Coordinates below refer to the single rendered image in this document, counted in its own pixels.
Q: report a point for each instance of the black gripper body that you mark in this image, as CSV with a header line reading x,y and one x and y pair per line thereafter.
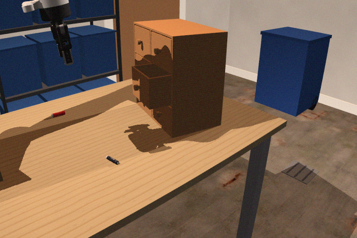
x,y
55,14

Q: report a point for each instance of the small orange wooden chest of drawers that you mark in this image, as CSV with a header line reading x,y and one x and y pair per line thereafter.
x,y
198,73

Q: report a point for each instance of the black aaa battery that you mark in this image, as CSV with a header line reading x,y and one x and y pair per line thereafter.
x,y
112,160

